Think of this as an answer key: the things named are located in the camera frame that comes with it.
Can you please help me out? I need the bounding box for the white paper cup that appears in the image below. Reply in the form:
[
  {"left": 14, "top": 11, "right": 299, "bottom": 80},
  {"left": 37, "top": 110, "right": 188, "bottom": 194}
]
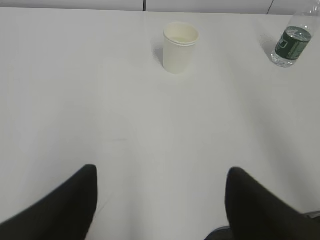
[{"left": 163, "top": 22, "right": 199, "bottom": 74}]

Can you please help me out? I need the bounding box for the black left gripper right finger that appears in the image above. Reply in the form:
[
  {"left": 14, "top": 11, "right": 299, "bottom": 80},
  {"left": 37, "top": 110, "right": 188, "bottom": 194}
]
[{"left": 224, "top": 167, "right": 320, "bottom": 240}]

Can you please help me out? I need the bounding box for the clear green-label water bottle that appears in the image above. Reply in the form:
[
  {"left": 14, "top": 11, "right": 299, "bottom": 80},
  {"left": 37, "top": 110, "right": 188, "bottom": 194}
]
[{"left": 270, "top": 0, "right": 320, "bottom": 68}]

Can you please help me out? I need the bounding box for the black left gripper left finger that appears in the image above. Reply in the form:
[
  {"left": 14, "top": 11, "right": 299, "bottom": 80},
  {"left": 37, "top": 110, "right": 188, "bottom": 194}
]
[{"left": 0, "top": 164, "right": 98, "bottom": 240}]

